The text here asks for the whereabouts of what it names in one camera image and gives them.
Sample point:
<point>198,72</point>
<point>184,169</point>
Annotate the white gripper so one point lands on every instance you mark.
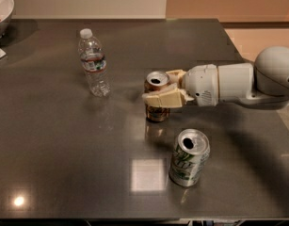
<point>200,84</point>

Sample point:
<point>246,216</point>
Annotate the orange soda can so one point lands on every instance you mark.
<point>155,81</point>

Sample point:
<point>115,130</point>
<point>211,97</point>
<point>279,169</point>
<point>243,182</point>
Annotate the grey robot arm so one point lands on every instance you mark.
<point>263,84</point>

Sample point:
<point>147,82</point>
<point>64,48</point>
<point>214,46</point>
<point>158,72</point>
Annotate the green and white soda can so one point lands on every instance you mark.
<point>189,156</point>

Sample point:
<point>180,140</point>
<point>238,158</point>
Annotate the clear plastic water bottle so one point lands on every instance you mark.
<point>94,63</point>

